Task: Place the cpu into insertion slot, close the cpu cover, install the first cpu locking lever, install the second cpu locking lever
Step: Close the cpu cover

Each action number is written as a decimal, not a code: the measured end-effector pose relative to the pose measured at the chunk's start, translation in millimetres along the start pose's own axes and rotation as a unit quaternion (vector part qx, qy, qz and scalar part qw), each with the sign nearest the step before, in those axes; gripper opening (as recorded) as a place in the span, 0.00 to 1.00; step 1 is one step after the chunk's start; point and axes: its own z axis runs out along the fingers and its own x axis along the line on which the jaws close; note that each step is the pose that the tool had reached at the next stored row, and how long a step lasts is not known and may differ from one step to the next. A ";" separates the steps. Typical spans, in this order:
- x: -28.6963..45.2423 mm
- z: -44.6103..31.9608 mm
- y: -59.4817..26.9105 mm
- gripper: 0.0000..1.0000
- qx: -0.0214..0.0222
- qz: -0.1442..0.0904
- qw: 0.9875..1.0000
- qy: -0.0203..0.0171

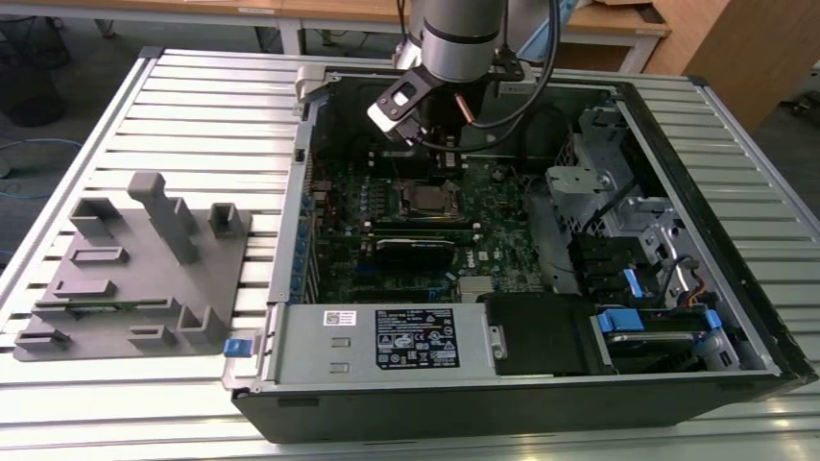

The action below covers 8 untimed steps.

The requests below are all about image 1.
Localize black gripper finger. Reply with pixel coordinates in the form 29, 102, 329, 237
433, 138, 464, 180

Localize silver CPU chip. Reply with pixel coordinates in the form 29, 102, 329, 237
409, 185, 450, 211

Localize CPU socket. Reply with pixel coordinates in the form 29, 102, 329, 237
397, 178, 470, 220

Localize green motherboard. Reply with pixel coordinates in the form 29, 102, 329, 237
306, 143, 558, 306

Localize black graphics card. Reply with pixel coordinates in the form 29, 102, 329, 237
374, 235, 457, 273

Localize silver metal drive cage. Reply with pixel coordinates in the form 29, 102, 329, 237
542, 103, 690, 294

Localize silver chipset heatsink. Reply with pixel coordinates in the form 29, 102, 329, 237
457, 275, 500, 295

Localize black plastic disk bay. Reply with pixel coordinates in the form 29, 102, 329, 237
568, 233, 658, 300

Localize black rating label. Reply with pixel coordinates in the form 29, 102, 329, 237
373, 307, 462, 371

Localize hard disk in blue carrier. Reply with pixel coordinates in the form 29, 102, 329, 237
592, 306, 732, 374

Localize grey power supply unit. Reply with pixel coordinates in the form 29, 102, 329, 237
258, 302, 498, 385

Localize wooden cabinet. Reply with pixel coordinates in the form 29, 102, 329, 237
645, 0, 820, 140

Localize grey parts rack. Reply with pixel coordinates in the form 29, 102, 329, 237
10, 171, 254, 362

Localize black PC case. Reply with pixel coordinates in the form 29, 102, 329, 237
220, 64, 820, 446

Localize green RAM stick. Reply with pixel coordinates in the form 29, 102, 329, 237
66, 302, 142, 314

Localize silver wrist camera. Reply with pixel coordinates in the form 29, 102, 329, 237
365, 79, 429, 145

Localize looped black wire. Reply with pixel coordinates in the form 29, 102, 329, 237
518, 103, 573, 162

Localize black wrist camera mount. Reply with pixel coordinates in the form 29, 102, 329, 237
490, 45, 532, 84

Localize black camera cable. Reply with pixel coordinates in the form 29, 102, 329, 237
409, 0, 569, 155

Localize thick black wire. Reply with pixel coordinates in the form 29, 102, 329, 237
578, 176, 641, 239

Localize wooden desk white frame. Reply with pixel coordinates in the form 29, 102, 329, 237
0, 0, 286, 54
280, 0, 672, 73

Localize orange and yellow wires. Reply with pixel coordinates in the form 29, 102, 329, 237
677, 280, 712, 308

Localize blue floor cable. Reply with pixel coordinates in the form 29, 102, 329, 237
0, 136, 84, 201

